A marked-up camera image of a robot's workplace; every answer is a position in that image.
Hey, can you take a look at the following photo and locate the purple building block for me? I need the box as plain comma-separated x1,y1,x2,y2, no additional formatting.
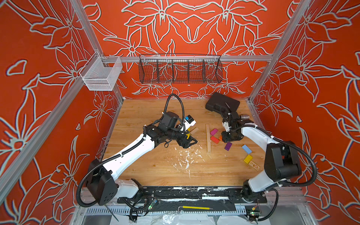
224,142,232,151

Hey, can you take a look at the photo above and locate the red building block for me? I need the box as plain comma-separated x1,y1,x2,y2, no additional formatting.
211,136,219,144

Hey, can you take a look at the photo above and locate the magenta block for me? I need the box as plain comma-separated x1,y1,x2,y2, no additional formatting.
210,128,218,136

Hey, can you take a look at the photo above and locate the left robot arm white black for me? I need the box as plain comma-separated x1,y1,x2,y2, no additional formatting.
76,99,198,208

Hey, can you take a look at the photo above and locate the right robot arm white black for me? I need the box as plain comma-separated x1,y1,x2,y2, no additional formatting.
219,105,318,203

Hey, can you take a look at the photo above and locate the light blue block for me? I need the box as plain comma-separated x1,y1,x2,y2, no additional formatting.
242,145,252,155

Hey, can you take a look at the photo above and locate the small silver metal fitting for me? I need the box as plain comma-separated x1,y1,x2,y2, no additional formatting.
240,114,250,121

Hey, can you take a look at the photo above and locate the black plastic tool case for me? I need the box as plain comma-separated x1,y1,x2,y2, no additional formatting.
205,92,240,115

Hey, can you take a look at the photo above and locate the printed natural wood block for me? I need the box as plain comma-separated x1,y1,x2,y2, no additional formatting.
248,160,261,171

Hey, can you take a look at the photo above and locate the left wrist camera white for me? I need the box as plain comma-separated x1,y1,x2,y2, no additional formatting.
183,115,196,130

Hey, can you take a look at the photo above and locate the yellow pencil on rail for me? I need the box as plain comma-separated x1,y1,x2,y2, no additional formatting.
181,206,213,210

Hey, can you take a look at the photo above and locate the black wire wall basket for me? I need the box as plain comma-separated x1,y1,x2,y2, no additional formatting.
138,53,223,84

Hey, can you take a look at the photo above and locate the white mesh wall basket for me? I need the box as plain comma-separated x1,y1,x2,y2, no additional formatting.
80,52,123,91

